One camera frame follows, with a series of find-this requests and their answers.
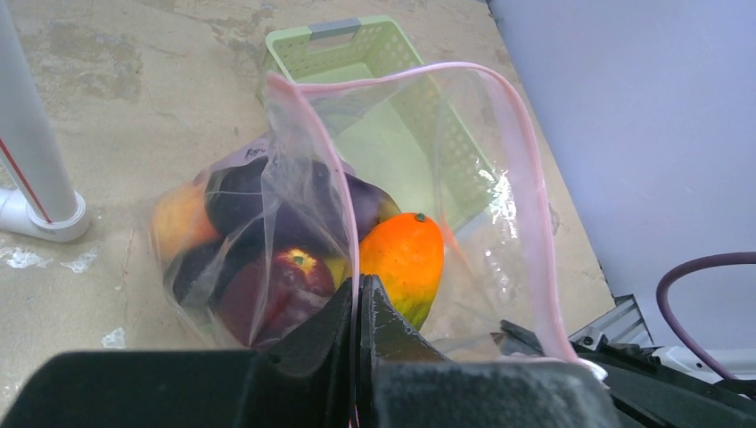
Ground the dark mangosteen toy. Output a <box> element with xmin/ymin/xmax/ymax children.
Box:
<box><xmin>162</xmin><ymin>241</ymin><xmax>247</xmax><ymax>308</ymax></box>

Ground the aluminium frame rail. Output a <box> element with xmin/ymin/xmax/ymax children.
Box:
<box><xmin>570</xmin><ymin>295</ymin><xmax>653</xmax><ymax>350</ymax></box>

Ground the peach toy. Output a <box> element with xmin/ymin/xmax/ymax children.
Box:
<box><xmin>149</xmin><ymin>182</ymin><xmax>221</xmax><ymax>263</ymax></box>

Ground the purple eggplant toy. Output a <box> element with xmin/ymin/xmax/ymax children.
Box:
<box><xmin>204</xmin><ymin>154</ymin><xmax>403</xmax><ymax>250</ymax></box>

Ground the clear pink zip bag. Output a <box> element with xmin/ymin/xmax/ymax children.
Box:
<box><xmin>152</xmin><ymin>62</ymin><xmax>607</xmax><ymax>381</ymax></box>

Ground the white PVC pipe frame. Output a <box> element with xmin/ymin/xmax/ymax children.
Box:
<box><xmin>1</xmin><ymin>2</ymin><xmax>90</xmax><ymax>243</ymax></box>

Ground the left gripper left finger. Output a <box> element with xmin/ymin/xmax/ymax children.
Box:
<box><xmin>2</xmin><ymin>285</ymin><xmax>351</xmax><ymax>427</ymax></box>

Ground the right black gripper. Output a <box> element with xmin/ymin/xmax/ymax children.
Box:
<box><xmin>491</xmin><ymin>318</ymin><xmax>756</xmax><ymax>428</ymax></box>

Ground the light green plastic basket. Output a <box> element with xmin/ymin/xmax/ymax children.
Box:
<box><xmin>261</xmin><ymin>15</ymin><xmax>491</xmax><ymax>235</ymax></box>

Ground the yellow bell pepper toy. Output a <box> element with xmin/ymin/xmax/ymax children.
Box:
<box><xmin>323</xmin><ymin>255</ymin><xmax>351</xmax><ymax>290</ymax></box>

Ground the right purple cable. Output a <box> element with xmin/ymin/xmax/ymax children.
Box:
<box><xmin>655</xmin><ymin>251</ymin><xmax>756</xmax><ymax>382</ymax></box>

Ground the orange green mango toy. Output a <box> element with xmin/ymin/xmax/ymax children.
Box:
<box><xmin>359</xmin><ymin>212</ymin><xmax>445</xmax><ymax>330</ymax></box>

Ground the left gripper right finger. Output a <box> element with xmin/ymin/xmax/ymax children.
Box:
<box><xmin>354</xmin><ymin>276</ymin><xmax>620</xmax><ymax>427</ymax></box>

